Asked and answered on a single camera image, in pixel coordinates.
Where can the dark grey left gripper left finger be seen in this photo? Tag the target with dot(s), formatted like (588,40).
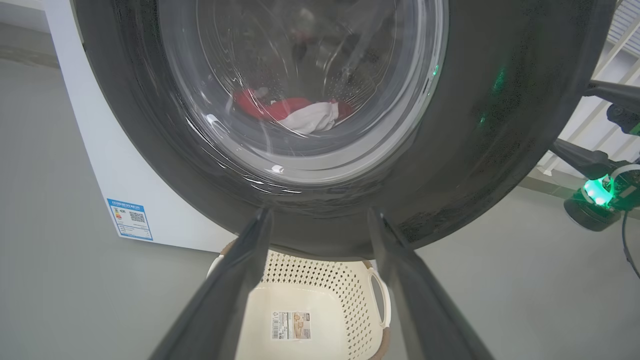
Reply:
(225,300)

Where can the basket product label sticker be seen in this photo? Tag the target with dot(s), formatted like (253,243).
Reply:
(291,325)

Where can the steel perforated washer drum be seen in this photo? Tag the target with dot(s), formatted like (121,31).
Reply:
(300,55)

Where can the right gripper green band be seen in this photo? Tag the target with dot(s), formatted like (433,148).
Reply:
(620,190)

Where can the black round glass washer door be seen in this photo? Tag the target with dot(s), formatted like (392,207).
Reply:
(500,125)

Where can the white metal railing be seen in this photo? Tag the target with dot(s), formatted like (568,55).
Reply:
(595,125)

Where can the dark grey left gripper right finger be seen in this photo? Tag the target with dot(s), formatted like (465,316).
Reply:
(420,310)

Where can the white window blind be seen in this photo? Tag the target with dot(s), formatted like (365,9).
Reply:
(627,20)

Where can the cream perforated laundry basket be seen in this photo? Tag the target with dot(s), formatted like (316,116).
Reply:
(320,285)

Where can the blue energy label sticker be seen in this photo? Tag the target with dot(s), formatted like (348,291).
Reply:
(130,220)

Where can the red and white garment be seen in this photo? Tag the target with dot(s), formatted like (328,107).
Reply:
(305,117)

